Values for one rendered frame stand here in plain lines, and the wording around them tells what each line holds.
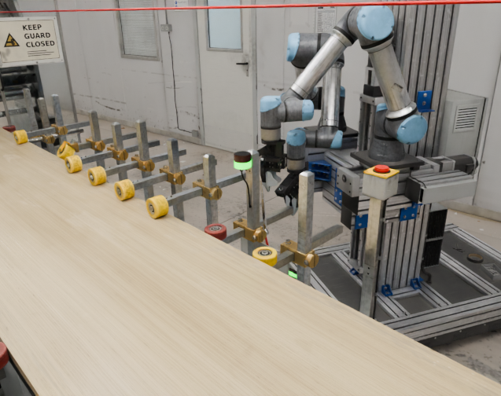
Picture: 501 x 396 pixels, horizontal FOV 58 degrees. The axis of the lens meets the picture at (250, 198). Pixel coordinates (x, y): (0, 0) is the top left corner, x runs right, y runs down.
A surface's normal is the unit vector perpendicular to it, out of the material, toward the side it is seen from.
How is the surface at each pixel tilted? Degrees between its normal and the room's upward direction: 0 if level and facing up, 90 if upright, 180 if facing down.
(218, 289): 0
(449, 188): 90
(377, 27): 83
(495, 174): 90
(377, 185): 90
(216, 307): 0
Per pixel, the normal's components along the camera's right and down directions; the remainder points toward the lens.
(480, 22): -0.67, 0.30
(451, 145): 0.31, 0.37
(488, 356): -0.02, -0.92
